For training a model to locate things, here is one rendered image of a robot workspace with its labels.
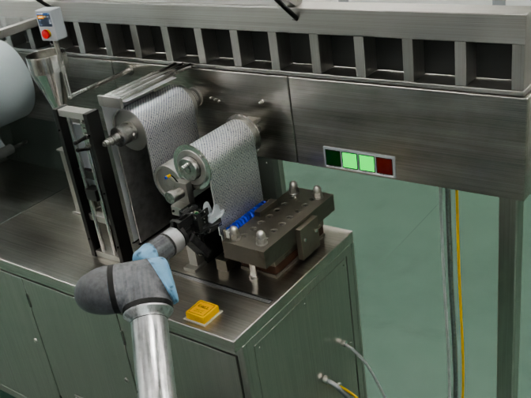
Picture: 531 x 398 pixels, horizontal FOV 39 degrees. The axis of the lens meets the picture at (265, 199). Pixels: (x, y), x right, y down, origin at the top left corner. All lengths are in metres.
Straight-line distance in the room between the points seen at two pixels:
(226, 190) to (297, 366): 0.60
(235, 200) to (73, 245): 0.68
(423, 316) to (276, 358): 1.44
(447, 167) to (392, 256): 1.92
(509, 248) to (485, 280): 1.43
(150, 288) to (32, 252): 1.12
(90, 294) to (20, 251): 1.08
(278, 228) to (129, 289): 0.71
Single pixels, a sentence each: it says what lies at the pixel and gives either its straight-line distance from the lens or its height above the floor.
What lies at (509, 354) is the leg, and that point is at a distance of 2.67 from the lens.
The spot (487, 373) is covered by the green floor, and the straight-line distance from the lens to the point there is 3.30.
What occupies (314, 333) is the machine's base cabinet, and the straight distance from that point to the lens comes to 2.45.
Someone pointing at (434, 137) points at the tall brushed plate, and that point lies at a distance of 2.16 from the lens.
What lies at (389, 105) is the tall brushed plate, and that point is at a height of 1.38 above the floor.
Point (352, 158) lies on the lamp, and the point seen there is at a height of 1.20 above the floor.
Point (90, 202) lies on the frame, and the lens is 2.51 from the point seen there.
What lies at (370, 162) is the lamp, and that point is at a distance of 2.29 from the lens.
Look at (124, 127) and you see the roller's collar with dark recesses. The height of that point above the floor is 1.36.
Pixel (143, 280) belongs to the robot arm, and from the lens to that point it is 1.72.
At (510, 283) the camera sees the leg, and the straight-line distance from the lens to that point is 2.50.
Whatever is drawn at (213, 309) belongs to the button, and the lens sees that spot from 2.17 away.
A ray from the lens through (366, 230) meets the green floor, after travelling 4.31.
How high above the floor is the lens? 2.14
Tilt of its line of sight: 27 degrees down
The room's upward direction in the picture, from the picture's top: 8 degrees counter-clockwise
